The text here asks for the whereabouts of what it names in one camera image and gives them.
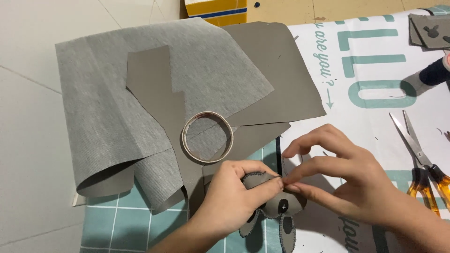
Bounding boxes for white and teal printed mat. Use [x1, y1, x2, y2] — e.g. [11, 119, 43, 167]
[72, 5, 450, 253]

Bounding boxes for grey leather piece with cutout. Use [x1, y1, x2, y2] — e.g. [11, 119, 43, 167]
[408, 13, 428, 47]
[419, 15, 450, 50]

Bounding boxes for scissors with amber handles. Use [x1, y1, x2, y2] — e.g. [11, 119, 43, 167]
[388, 110, 450, 217]

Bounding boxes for yellow box with blue stripe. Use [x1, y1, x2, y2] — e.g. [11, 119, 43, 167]
[184, 0, 248, 27]

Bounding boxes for black sewing thread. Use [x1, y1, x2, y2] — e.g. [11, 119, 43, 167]
[281, 154, 304, 182]

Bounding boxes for large grey woven fabric sheet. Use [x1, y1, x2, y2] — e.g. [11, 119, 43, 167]
[55, 17, 275, 216]

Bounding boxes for empty cardboard tape ring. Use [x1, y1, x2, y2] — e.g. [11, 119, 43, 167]
[181, 111, 235, 164]

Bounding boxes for taupe zigzag leather offcut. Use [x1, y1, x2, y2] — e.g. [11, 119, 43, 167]
[125, 45, 292, 211]

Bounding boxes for person's left hand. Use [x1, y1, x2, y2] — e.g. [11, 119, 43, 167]
[191, 160, 285, 240]

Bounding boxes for person's right hand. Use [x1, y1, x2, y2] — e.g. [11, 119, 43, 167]
[281, 123, 398, 226]

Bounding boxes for taupe faux leather sheet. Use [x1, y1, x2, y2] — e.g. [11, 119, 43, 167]
[221, 21, 327, 128]

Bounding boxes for grey stitched leather bunny piece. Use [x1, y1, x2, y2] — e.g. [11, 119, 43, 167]
[238, 171, 307, 253]

